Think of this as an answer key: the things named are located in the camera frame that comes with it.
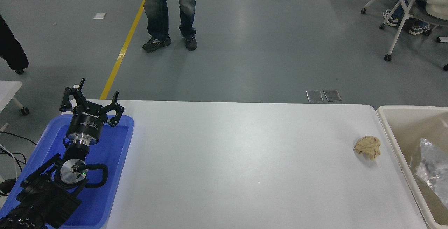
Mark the metal floor plate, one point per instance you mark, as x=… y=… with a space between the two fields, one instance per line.
x=332 y=95
x=314 y=96

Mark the large pale bin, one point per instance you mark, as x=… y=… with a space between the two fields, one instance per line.
x=402 y=131

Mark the blue plastic tray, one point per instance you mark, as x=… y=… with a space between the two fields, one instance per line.
x=112 y=152

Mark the standing person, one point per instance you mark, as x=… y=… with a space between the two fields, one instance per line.
x=157 y=8

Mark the silver foil plate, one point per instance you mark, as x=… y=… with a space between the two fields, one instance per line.
x=432 y=169

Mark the white side table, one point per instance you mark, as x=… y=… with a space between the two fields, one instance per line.
x=7 y=90

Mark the person in dark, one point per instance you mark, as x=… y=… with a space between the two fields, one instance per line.
x=10 y=50

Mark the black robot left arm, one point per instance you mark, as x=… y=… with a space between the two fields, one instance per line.
x=45 y=201

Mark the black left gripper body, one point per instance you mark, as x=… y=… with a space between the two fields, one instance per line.
x=85 y=124

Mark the crumpled tan paper ball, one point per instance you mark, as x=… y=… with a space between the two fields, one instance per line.
x=367 y=146

